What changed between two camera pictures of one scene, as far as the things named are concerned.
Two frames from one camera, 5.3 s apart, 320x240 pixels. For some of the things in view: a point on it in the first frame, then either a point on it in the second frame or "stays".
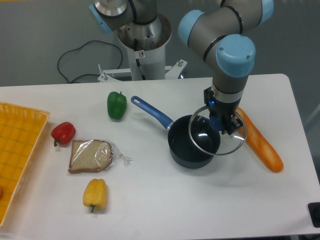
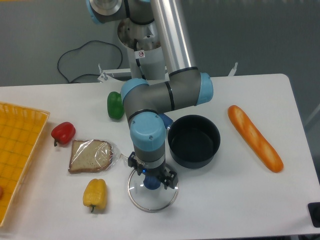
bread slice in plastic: [94, 156] stays
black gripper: [220, 110] to [163, 171]
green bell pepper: [117, 105] stays
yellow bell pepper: [95, 194] stays
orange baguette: [264, 150] stays
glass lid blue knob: [212, 141] to [147, 192]
